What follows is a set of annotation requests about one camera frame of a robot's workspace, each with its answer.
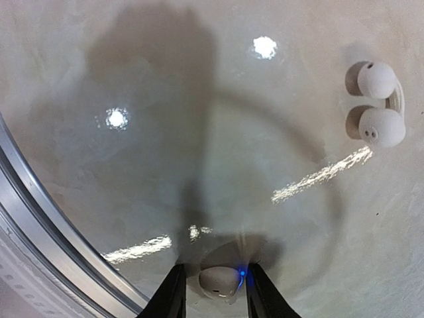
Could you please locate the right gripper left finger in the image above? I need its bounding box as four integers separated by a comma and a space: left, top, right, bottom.
137, 264, 186, 318

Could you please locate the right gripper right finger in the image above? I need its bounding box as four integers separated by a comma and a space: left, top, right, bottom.
246, 263, 300, 318

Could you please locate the white stem earbud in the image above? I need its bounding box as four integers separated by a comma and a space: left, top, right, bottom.
198, 266, 247, 299

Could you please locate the white clip earbud right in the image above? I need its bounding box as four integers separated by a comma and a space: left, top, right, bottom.
344, 61, 406, 148

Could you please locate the aluminium front rail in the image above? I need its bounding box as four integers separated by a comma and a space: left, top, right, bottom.
1, 123, 148, 317

